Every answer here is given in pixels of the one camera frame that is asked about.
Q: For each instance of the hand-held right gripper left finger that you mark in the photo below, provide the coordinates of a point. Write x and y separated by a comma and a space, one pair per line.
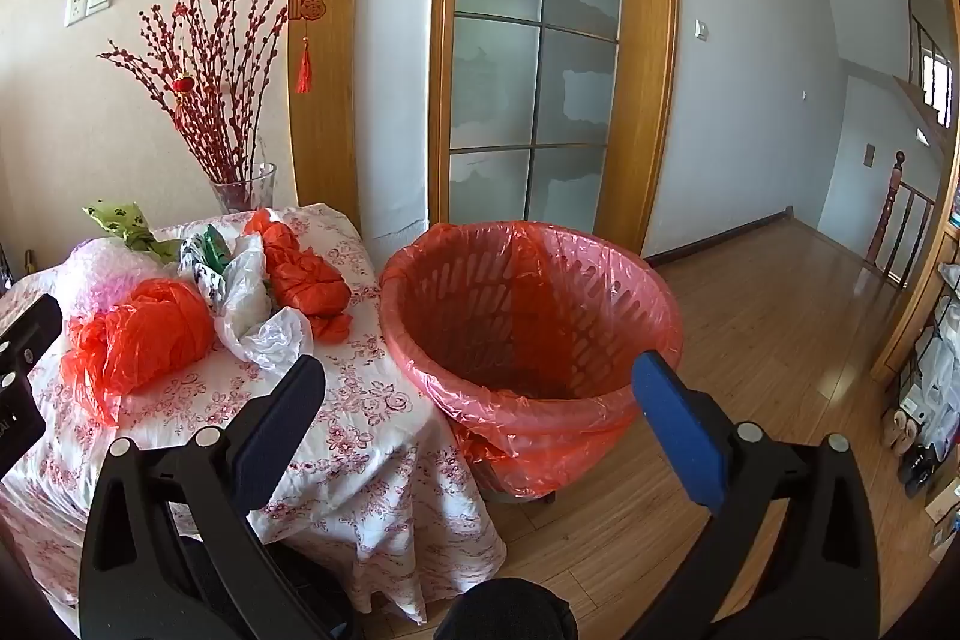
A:
281, 430

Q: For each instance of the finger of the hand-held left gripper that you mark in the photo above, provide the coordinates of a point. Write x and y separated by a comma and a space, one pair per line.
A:
34, 321

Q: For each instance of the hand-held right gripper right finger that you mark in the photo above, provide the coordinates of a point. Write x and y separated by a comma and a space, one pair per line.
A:
675, 430

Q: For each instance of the pink plastic bag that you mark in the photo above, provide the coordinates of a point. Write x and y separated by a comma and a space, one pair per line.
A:
97, 272

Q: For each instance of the translucent red plastic bag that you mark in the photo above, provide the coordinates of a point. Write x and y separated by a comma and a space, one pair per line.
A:
150, 340

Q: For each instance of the white plastic bag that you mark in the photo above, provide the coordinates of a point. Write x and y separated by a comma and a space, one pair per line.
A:
251, 302

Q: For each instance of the yellow-green paw print bag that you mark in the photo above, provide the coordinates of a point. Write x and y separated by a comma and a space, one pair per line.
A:
120, 218

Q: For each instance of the red plastic liner bag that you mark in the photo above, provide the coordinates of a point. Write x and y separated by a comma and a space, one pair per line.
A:
525, 430

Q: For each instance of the opaque red plastic bag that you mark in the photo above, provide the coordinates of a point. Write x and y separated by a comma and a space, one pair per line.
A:
307, 280

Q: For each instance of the red plastic lattice basket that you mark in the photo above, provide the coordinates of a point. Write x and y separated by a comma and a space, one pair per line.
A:
465, 280

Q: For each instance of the floral tablecloth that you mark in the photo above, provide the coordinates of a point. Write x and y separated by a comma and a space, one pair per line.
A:
360, 430

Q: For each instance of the green patterned plastic bag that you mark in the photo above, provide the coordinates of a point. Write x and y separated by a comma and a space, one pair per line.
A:
210, 250

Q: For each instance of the beige slippers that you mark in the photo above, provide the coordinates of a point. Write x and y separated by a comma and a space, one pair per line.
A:
896, 426

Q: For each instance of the clear glass vase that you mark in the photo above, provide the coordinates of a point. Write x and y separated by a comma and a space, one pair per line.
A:
244, 190

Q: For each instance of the black shoes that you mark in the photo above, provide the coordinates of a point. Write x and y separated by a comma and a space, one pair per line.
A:
919, 464

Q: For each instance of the person's dark clothed leg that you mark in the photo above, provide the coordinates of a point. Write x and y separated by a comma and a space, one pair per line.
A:
510, 614

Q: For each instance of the metal shoe rack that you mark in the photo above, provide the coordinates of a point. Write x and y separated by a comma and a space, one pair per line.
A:
930, 340

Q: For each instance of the cardboard box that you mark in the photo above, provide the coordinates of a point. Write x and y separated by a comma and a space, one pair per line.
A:
941, 512

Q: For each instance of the small red lantern ornament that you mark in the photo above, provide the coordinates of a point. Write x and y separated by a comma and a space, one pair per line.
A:
182, 84

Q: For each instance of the red berry branches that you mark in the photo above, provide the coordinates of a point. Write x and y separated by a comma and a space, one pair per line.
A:
210, 78

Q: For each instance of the wooden stair railing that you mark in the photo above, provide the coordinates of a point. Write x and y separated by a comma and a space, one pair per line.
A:
900, 220

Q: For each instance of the wooden framed glass door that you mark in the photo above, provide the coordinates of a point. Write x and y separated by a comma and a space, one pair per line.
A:
645, 85

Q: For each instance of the frosted glass door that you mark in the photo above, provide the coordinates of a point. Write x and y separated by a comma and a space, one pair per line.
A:
536, 33

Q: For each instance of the wooden upper floor railing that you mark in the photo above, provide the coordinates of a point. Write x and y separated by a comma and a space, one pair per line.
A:
930, 55

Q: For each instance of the white wall socket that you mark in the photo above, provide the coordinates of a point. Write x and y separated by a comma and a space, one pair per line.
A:
75, 10

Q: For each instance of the brown wall panel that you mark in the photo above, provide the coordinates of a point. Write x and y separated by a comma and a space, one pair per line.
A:
868, 155

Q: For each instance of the small white light switch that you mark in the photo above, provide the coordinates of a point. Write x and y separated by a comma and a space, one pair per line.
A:
701, 29

